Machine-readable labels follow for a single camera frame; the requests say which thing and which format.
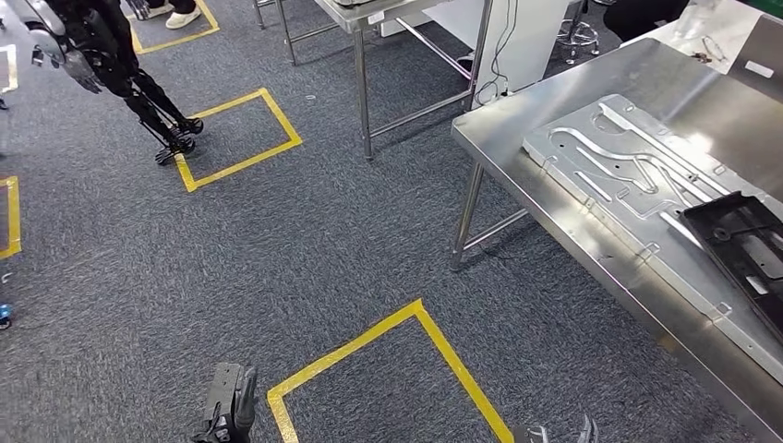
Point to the grey humanoid robot hand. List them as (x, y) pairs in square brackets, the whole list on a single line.
[(82, 70)]

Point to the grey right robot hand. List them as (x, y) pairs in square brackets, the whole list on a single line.
[(532, 435)]

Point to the black humanoid robot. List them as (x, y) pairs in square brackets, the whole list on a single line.
[(104, 43)]

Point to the chrome chair base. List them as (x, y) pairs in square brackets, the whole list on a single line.
[(578, 33)]

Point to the stamped silver sheet metal panel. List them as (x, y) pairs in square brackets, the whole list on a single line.
[(611, 183)]

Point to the thin yellow floor tape square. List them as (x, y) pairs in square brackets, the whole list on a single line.
[(342, 350)]

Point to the bunch of keys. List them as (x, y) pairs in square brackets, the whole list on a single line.
[(709, 52)]

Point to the person's white shoe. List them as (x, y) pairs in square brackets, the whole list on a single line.
[(183, 17), (160, 9)]

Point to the stainless steel workbench table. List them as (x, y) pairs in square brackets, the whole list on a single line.
[(508, 125)]

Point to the blue caster wheel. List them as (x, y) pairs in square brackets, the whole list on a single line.
[(5, 317)]

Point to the steel side table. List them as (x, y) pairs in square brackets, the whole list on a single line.
[(355, 18)]

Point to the black office chair seat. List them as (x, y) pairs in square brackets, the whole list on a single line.
[(642, 18)]

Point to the white office desk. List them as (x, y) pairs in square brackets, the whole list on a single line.
[(667, 37)]

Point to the black plastic plate bracket part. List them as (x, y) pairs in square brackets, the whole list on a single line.
[(734, 244)]

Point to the clear plastic water bottle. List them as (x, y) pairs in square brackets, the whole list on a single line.
[(697, 18)]

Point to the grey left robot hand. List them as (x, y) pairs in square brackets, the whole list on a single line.
[(226, 397)]

